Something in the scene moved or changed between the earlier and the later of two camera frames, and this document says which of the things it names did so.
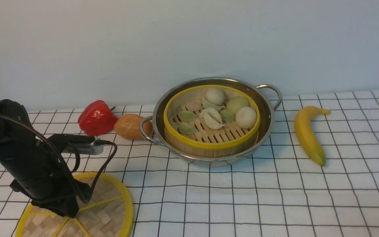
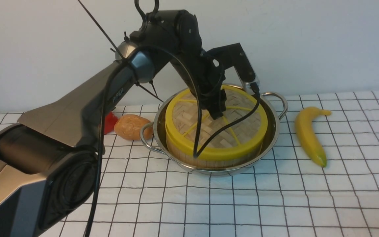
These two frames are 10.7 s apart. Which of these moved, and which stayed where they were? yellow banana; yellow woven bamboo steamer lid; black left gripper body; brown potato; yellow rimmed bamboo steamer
Moved: yellow woven bamboo steamer lid; yellow rimmed bamboo steamer; black left gripper body
Stayed: yellow banana; brown potato
